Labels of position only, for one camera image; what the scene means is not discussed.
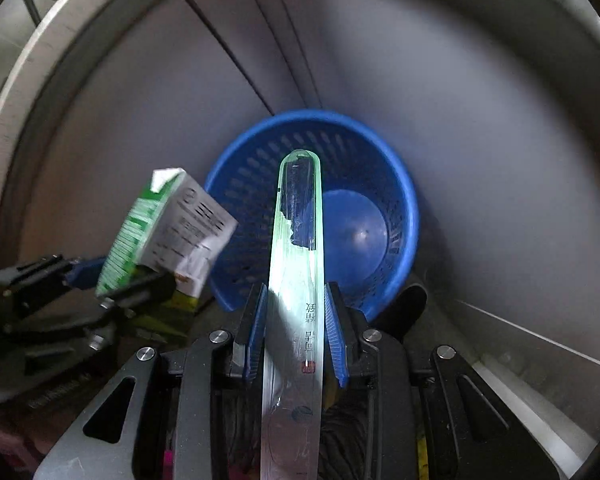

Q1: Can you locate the green white milk carton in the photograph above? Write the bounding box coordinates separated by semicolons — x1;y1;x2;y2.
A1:
96;168;238;299

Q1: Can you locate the blue plastic waste basket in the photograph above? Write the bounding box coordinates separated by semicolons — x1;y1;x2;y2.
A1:
204;110;419;320

